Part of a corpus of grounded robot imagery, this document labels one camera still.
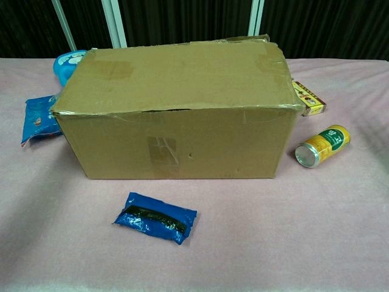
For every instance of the large brown cardboard box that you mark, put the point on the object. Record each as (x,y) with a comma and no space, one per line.
(182,91)

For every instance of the small blue packet black stripe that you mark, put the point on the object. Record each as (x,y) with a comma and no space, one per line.
(158,219)

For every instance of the pink tablecloth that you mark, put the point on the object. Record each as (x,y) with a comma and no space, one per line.
(273,228)

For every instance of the red yellow small box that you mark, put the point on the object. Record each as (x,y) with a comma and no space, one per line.
(311,100)

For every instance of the yellow drink can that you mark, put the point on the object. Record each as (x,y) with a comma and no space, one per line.
(328,143)

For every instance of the blue snack bag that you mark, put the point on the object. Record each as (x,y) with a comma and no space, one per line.
(38,118)

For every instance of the wide white partition post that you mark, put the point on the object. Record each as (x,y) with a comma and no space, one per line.
(115,22)

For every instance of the thin grey partition post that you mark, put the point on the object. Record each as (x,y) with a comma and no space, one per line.
(64,25)

